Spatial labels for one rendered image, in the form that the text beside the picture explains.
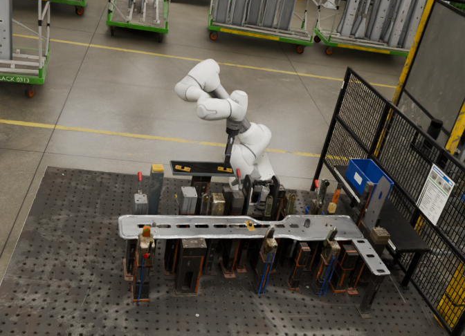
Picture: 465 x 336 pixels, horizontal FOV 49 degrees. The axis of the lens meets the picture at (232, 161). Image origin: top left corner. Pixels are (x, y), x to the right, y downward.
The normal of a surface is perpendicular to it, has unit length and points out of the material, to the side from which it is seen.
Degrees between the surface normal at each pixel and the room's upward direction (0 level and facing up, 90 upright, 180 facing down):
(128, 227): 0
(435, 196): 90
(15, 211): 0
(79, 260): 0
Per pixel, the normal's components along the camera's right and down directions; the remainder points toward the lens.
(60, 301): 0.18, -0.86
